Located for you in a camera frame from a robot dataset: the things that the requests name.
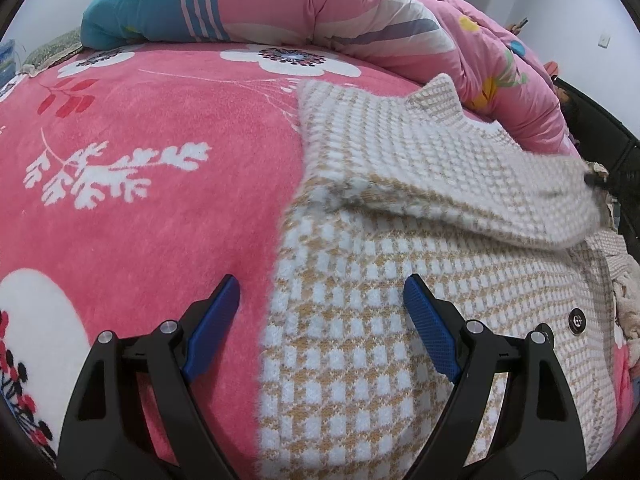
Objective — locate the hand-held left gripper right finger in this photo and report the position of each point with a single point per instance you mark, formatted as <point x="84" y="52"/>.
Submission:
<point x="430" y="330"/>

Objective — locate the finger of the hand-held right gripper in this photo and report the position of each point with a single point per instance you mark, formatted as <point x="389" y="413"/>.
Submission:
<point x="595" y="180"/>

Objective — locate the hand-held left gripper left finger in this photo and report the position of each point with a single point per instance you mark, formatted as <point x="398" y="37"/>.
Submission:
<point x="212" y="330"/>

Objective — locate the houndstooth knit cardigan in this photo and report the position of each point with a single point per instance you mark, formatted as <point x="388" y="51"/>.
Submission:
<point x="380" y="185"/>

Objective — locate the black bed headboard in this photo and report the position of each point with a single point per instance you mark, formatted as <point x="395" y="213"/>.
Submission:
<point x="600" y="125"/>

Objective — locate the pink floral blanket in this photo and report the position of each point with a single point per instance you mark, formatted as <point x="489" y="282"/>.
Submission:
<point x="150" y="240"/>

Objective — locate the cream fluffy cloth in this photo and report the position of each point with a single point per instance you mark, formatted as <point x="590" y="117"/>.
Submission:
<point x="627" y="290"/>

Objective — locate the green patterned pillow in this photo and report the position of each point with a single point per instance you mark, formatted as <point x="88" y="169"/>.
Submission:
<point x="55" y="50"/>

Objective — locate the blue plastic packet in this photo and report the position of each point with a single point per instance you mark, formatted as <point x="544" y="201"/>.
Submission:
<point x="6" y="60"/>

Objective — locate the white wall socket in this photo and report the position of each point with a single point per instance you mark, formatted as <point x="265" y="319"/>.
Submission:
<point x="605" y="40"/>

